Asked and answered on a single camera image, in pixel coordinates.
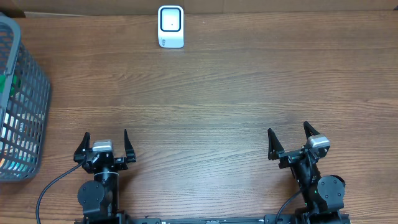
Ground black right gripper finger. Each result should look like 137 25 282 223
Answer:
267 128 285 160
303 121 320 139

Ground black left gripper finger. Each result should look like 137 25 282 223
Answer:
124 129 136 159
74 132 90 156

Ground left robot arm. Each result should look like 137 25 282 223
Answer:
73 131 136 223

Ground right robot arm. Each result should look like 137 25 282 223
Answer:
264 121 351 223

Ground white barcode scanner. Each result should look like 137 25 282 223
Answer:
157 5 185 49

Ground items inside basket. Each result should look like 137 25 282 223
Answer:
1 75 50 180

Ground grey plastic mesh basket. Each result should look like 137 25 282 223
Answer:
1 15 52 182

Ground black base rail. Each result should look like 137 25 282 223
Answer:
74 213 351 224

